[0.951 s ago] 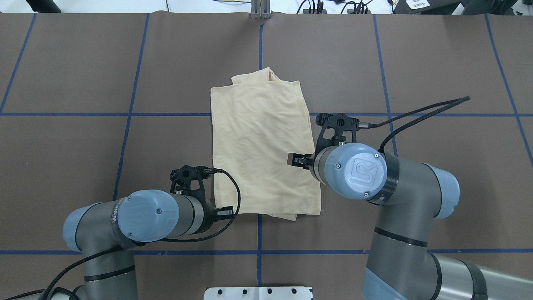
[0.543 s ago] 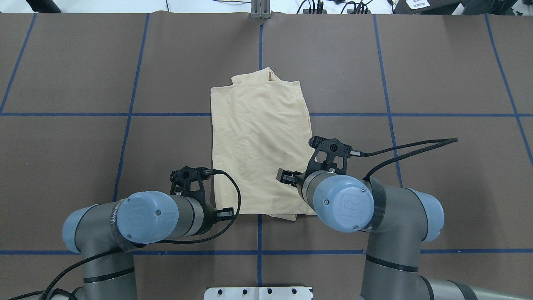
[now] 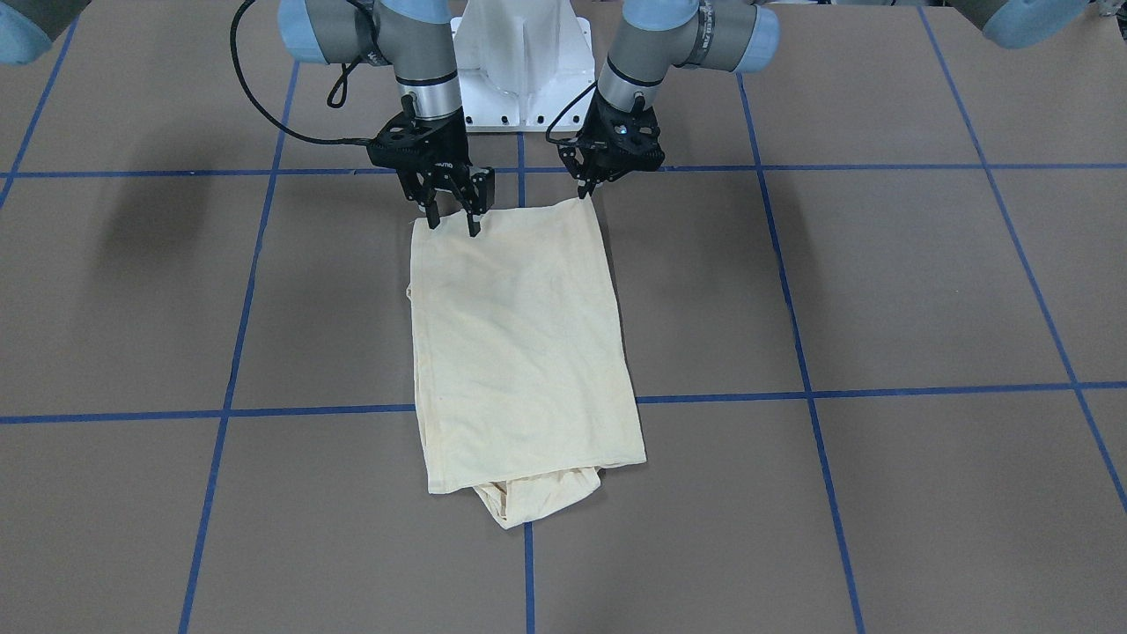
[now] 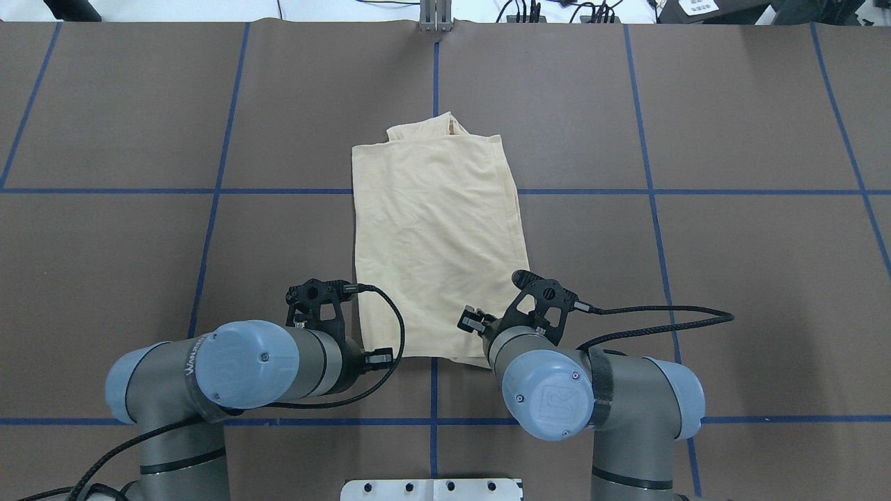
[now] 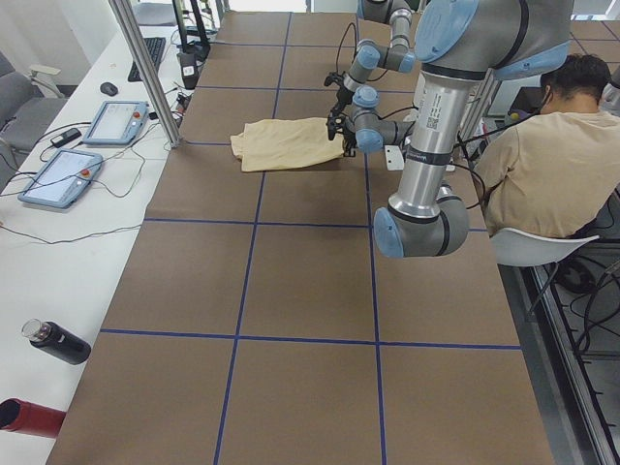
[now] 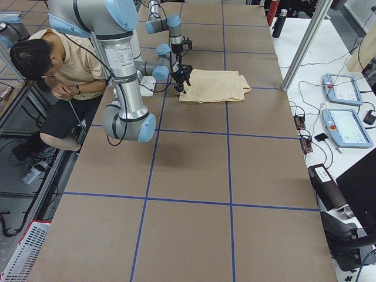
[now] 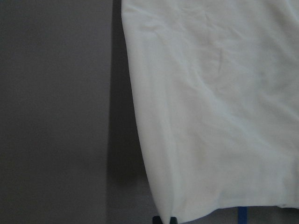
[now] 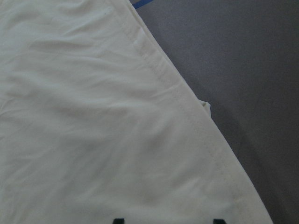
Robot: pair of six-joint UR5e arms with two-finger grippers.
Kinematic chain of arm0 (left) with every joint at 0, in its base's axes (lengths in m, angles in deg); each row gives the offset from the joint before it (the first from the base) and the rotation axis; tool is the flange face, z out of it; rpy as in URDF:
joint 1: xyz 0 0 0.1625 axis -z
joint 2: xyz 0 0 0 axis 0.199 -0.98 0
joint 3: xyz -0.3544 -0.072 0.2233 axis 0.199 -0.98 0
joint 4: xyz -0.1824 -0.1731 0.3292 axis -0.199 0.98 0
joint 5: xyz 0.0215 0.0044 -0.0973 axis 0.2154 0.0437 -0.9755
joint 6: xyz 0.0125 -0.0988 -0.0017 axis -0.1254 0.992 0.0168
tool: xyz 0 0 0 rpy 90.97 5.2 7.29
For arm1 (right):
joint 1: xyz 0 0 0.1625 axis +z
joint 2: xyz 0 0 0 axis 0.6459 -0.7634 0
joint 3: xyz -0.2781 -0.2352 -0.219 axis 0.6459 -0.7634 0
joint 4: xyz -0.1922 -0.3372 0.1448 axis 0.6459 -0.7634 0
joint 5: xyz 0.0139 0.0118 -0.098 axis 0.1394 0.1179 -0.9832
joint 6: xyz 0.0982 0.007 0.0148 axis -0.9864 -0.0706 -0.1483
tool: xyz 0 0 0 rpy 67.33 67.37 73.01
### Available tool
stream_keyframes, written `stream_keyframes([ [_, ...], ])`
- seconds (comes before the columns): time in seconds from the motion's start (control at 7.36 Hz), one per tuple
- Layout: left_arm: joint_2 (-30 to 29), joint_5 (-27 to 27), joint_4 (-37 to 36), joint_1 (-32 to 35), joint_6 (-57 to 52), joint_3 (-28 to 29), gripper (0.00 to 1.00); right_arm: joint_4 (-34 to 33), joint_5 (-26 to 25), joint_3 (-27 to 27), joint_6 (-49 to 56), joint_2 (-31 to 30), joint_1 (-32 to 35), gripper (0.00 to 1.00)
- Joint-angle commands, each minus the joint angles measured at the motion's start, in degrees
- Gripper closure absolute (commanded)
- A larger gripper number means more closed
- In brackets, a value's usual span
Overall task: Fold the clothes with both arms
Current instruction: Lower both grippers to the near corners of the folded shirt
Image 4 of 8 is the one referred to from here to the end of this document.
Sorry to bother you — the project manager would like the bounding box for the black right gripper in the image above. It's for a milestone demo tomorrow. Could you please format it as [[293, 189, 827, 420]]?
[[456, 305, 519, 359]]

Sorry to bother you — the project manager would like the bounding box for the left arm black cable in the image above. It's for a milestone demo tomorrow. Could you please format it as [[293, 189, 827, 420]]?
[[14, 283, 407, 501]]

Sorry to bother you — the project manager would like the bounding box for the aluminium frame post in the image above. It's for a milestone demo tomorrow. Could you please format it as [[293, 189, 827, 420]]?
[[418, 0, 454, 33]]

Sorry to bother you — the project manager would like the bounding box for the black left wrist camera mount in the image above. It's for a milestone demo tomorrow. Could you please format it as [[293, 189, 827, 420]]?
[[285, 278, 361, 344]]

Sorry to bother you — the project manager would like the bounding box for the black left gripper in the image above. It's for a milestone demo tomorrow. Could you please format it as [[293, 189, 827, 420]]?
[[338, 338, 395, 390]]

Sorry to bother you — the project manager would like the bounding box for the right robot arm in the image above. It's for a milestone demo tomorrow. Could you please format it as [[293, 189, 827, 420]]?
[[457, 305, 706, 500]]

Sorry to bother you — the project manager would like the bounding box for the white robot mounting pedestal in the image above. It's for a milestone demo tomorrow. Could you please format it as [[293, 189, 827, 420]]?
[[340, 478, 524, 500]]

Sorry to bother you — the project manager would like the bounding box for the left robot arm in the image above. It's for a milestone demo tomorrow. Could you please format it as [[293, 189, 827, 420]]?
[[104, 320, 401, 500]]

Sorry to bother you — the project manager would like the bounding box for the beige long-sleeve printed shirt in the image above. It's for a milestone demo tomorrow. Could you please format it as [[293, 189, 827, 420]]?
[[352, 112, 529, 367]]

